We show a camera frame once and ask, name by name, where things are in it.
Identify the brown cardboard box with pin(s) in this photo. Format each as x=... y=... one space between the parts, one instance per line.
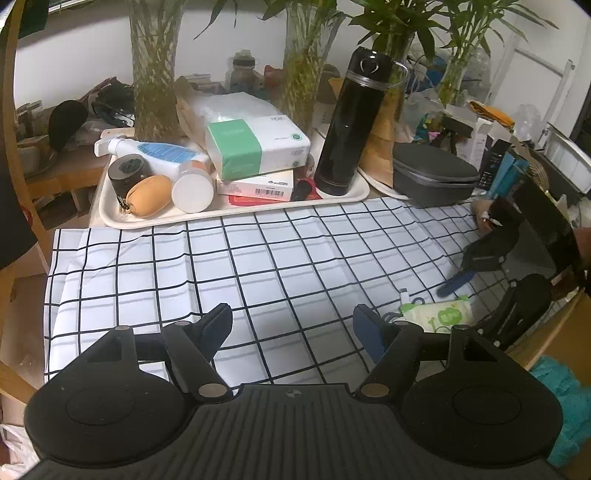
x=563 y=337

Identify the wooden frame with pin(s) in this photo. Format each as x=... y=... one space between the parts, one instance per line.
x=10 y=115

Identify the teal mesh bath loofah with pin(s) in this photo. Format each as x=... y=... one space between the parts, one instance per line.
x=563 y=406

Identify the white carton box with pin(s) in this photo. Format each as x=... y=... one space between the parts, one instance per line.
x=480 y=136

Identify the black thermos bottle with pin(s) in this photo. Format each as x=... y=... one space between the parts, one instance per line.
x=355 y=124

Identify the white green-label wipes pack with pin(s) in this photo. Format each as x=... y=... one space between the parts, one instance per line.
x=438 y=316

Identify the black carton box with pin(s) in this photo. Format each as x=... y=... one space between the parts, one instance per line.
x=493 y=161

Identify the white plastic-wrapped pack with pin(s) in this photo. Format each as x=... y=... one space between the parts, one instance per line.
x=231 y=108

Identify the glass vase with lucky bamboo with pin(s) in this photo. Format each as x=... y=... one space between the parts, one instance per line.
x=302 y=69
x=450 y=81
x=404 y=44
x=154 y=83

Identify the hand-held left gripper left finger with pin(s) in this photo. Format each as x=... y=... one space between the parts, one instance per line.
x=219 y=323

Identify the black rounded object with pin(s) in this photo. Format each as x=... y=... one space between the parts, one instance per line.
x=67 y=122

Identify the white lidded jar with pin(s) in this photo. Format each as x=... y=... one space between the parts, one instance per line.
x=194 y=187

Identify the orange silicone pouch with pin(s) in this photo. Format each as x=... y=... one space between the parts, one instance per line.
x=147 y=196

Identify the dinosaur print bag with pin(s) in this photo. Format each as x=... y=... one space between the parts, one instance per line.
x=429 y=124

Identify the green white tissue box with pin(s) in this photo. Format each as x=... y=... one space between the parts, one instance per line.
x=256 y=145

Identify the blue carton box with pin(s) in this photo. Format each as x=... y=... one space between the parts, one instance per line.
x=508 y=173

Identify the white blue spray bottle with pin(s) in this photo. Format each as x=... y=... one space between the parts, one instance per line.
x=147 y=152

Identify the white plastic crate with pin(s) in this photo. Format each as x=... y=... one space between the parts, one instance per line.
x=568 y=161

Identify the white metal rack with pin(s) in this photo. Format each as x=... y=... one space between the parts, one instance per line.
x=565 y=69

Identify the black grid white tablecloth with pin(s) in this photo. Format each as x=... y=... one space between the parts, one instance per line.
x=277 y=277

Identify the dark glass jar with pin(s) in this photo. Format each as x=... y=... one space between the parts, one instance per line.
x=242 y=71

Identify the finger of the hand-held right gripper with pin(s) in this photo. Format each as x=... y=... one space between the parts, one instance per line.
x=526 y=304
x=455 y=282

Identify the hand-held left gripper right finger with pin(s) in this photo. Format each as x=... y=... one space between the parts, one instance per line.
x=369 y=332

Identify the grey zipper hard case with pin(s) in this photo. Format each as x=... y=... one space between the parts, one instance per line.
x=434 y=175

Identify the yellow cloth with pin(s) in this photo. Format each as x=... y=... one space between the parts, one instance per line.
x=494 y=113

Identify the white red flat box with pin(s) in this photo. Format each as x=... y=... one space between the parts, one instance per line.
x=258 y=187

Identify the black tape roll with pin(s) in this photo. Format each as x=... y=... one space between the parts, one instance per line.
x=127 y=173

